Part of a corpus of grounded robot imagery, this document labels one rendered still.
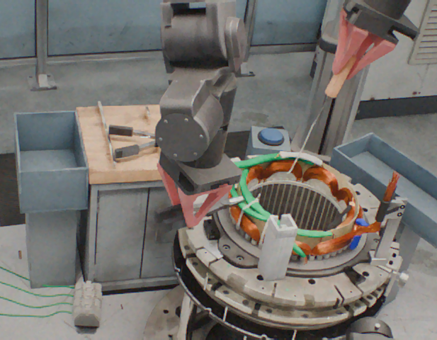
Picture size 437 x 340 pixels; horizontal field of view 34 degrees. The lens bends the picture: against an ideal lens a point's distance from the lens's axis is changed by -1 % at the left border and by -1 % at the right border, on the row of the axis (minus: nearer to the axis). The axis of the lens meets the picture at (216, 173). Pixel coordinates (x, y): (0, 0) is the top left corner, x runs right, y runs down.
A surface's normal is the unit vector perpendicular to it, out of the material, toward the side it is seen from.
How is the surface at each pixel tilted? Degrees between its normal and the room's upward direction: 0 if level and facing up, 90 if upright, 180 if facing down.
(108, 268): 90
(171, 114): 89
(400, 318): 0
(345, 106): 90
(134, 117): 0
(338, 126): 90
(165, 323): 0
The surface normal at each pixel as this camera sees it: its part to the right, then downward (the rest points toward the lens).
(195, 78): -0.14, -0.85
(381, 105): 0.34, 0.60
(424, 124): 0.14, -0.79
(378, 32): 0.09, 0.54
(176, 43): -0.30, 0.46
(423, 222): -0.77, 0.29
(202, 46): -0.27, 0.64
